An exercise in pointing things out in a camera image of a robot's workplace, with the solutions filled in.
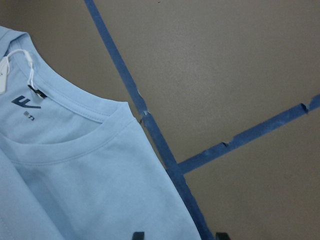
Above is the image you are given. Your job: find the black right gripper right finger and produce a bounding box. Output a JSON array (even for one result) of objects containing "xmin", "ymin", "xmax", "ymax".
[{"xmin": 215, "ymin": 232, "xmax": 229, "ymax": 240}]

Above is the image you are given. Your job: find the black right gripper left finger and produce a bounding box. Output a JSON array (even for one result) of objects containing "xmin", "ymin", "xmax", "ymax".
[{"xmin": 131, "ymin": 231, "xmax": 145, "ymax": 240}]

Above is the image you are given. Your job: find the light blue t-shirt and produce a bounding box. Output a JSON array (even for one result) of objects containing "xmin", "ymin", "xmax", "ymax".
[{"xmin": 0, "ymin": 27, "xmax": 200, "ymax": 240}]

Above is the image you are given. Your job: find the white hang tag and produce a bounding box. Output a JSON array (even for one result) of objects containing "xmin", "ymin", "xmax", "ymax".
[{"xmin": 0, "ymin": 49, "xmax": 35, "ymax": 95}]

